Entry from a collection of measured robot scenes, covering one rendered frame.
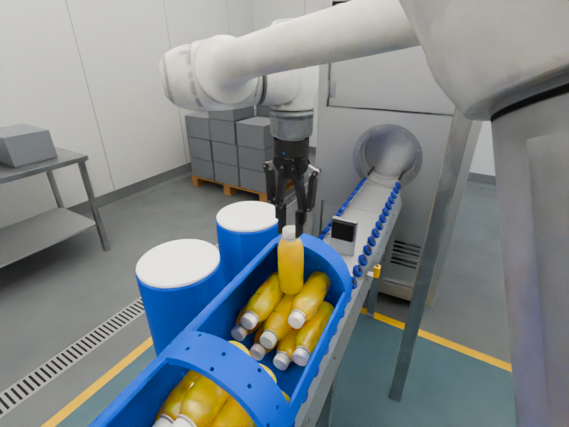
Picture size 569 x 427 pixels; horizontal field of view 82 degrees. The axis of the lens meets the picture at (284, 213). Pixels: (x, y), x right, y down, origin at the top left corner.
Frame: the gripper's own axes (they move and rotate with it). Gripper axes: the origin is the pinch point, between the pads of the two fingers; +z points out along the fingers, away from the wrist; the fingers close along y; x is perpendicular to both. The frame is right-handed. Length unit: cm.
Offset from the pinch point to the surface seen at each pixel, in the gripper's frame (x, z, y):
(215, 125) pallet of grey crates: -250, 45, 212
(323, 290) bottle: -3.5, 20.5, -8.1
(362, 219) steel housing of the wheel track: -83, 39, -1
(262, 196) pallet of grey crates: -243, 120, 148
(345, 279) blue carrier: -6.4, 17.2, -13.2
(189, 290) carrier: 2.8, 31.1, 33.5
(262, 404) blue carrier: 34.2, 14.3, -11.2
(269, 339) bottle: 13.6, 25.0, -1.1
